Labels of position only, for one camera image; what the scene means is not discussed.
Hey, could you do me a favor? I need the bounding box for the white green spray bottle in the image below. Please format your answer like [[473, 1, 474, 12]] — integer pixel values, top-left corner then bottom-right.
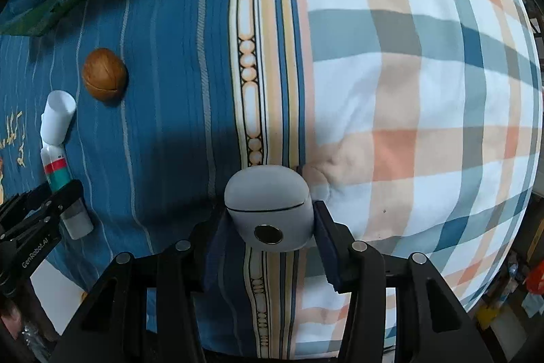
[[40, 142, 93, 241]]

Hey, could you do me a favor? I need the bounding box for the white plastic cap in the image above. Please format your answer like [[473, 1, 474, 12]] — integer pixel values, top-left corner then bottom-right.
[[40, 90, 77, 146]]

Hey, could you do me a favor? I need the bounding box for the brown walnut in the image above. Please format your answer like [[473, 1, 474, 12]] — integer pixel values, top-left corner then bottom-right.
[[81, 48, 128, 102]]

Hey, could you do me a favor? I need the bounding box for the white earbuds case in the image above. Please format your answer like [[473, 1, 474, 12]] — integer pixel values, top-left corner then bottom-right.
[[224, 165, 313, 252]]

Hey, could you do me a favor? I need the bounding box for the blue striped bed sheet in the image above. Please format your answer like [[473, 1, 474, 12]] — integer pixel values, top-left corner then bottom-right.
[[1, 0, 309, 289]]

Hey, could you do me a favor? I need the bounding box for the plaid checkered blanket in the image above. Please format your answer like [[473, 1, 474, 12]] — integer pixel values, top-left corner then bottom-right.
[[279, 0, 544, 360]]

